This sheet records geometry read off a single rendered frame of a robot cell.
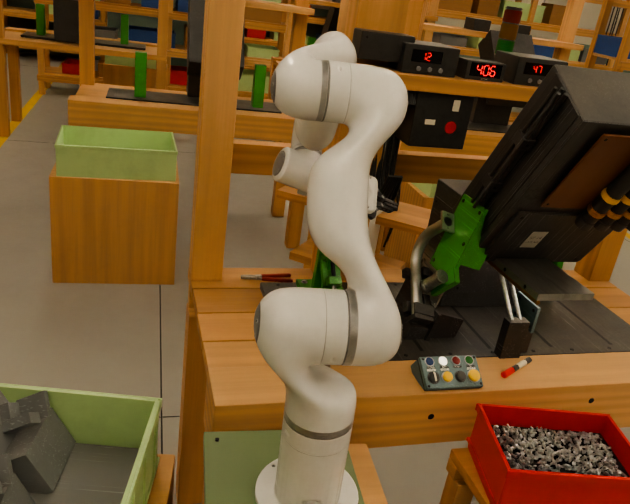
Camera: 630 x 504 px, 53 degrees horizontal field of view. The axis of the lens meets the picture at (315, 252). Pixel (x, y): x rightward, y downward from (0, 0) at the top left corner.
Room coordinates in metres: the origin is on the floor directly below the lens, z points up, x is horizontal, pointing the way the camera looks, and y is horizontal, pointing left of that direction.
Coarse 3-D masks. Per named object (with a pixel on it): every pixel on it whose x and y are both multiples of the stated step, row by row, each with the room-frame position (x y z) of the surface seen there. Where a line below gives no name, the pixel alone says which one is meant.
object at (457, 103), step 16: (416, 96) 1.72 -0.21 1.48; (432, 96) 1.72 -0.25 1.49; (448, 96) 1.74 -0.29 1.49; (464, 96) 1.75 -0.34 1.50; (416, 112) 1.71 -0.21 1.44; (432, 112) 1.73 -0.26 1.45; (448, 112) 1.74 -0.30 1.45; (464, 112) 1.76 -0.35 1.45; (400, 128) 1.78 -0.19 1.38; (416, 128) 1.72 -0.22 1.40; (432, 128) 1.73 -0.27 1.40; (448, 128) 1.74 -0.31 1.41; (464, 128) 1.76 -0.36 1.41; (416, 144) 1.72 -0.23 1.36; (432, 144) 1.73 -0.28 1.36; (448, 144) 1.75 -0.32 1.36
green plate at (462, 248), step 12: (468, 204) 1.56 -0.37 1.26; (456, 216) 1.58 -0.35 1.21; (468, 216) 1.53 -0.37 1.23; (480, 216) 1.49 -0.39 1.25; (456, 228) 1.55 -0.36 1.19; (468, 228) 1.51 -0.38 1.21; (480, 228) 1.50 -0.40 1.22; (444, 240) 1.57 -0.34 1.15; (456, 240) 1.53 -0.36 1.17; (468, 240) 1.49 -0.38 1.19; (444, 252) 1.55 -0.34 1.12; (456, 252) 1.50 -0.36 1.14; (468, 252) 1.50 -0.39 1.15; (480, 252) 1.51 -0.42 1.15; (432, 264) 1.57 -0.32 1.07; (444, 264) 1.52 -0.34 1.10; (456, 264) 1.48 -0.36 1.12; (468, 264) 1.50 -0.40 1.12; (480, 264) 1.51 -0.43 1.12
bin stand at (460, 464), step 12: (456, 456) 1.14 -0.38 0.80; (468, 456) 1.14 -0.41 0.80; (456, 468) 1.13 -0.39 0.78; (468, 468) 1.10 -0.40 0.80; (456, 480) 1.13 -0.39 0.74; (468, 480) 1.08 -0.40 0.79; (480, 480) 1.07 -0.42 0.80; (444, 492) 1.15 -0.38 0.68; (456, 492) 1.11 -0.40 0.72; (468, 492) 1.12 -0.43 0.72; (480, 492) 1.04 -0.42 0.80
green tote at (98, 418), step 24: (0, 384) 0.96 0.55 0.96; (72, 408) 0.96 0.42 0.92; (96, 408) 0.97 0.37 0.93; (120, 408) 0.97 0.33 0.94; (144, 408) 0.97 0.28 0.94; (72, 432) 0.96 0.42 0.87; (96, 432) 0.97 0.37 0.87; (120, 432) 0.97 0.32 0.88; (144, 432) 0.97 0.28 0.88; (144, 456) 0.83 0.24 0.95; (144, 480) 0.85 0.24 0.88
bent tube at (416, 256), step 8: (448, 216) 1.57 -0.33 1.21; (432, 224) 1.60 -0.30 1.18; (440, 224) 1.56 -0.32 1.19; (448, 224) 1.58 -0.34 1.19; (424, 232) 1.61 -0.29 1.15; (432, 232) 1.59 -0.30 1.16; (440, 232) 1.58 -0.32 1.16; (424, 240) 1.61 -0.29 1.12; (416, 248) 1.61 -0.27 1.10; (424, 248) 1.61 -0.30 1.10; (416, 256) 1.60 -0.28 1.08; (416, 264) 1.58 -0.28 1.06; (416, 272) 1.56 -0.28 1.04; (416, 280) 1.55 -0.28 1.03; (416, 288) 1.53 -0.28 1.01; (416, 296) 1.51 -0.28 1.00
